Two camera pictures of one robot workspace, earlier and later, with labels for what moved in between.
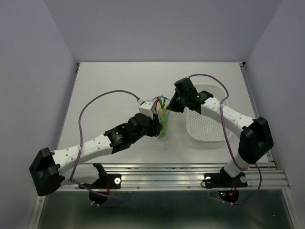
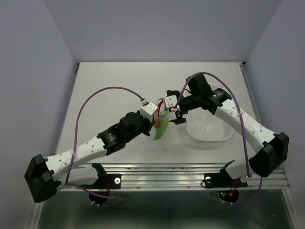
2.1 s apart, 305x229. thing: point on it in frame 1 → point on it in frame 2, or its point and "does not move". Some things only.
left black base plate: x=106 y=181 does not move
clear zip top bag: x=162 y=108 does not move
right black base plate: x=223 y=180 does not move
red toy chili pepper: x=156 y=102 → x=157 y=120
